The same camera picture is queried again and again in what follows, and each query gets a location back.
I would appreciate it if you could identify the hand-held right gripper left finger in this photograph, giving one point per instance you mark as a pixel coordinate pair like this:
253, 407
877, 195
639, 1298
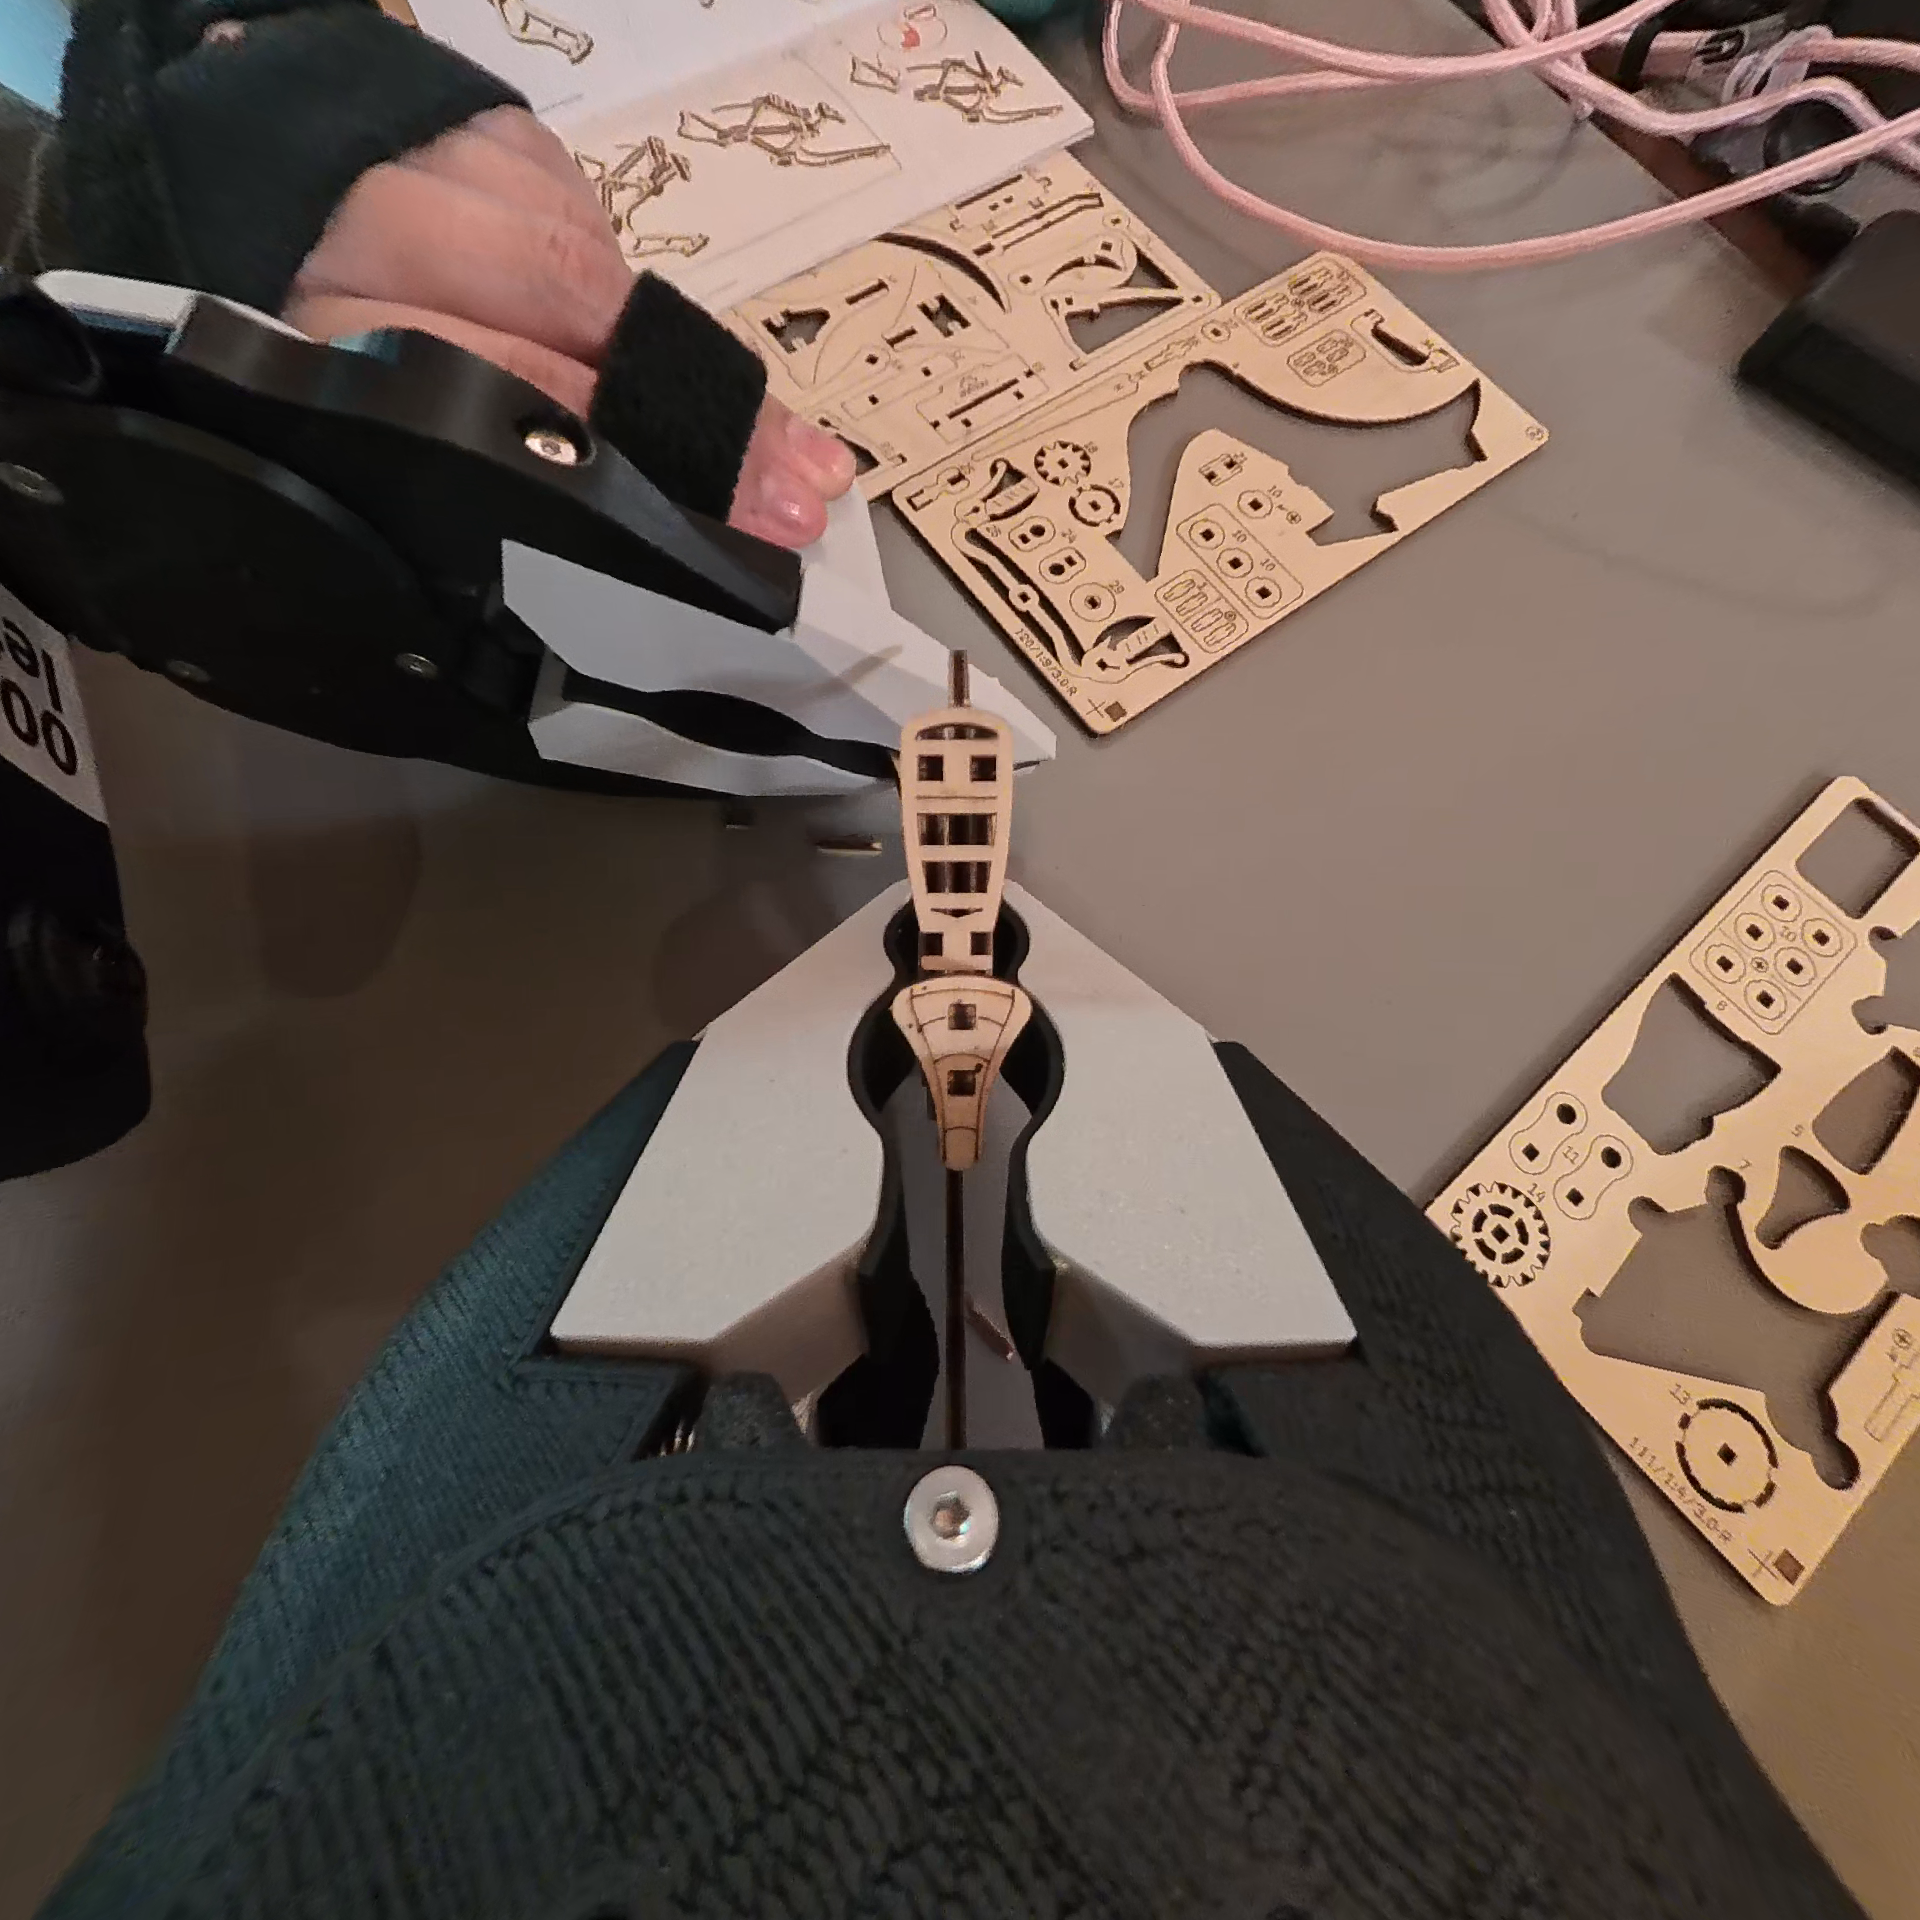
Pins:
721, 1201

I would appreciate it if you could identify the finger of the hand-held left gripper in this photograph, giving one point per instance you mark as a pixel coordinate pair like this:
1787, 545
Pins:
675, 763
675, 616

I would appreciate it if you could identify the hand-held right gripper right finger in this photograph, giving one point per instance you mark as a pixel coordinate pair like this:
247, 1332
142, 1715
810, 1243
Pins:
1184, 1201

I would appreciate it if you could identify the wooden model frame assembly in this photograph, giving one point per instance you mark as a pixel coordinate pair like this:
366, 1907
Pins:
961, 1103

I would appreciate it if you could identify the wooden parts sheet with gears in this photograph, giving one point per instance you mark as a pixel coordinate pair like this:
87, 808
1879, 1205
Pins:
1574, 1157

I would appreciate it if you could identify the wooden parts sheet with slots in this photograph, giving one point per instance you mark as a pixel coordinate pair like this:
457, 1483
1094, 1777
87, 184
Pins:
901, 263

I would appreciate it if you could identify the wooden parts sheet large cutout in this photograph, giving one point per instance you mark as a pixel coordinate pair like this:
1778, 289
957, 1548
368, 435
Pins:
1350, 556

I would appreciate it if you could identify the person's left hand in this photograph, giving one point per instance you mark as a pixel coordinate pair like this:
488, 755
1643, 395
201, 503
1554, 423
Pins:
481, 225

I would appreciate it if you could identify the white instruction booklet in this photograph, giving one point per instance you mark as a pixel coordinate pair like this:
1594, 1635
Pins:
961, 165

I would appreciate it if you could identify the black power brick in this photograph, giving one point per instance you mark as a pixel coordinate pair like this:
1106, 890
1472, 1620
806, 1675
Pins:
1862, 346

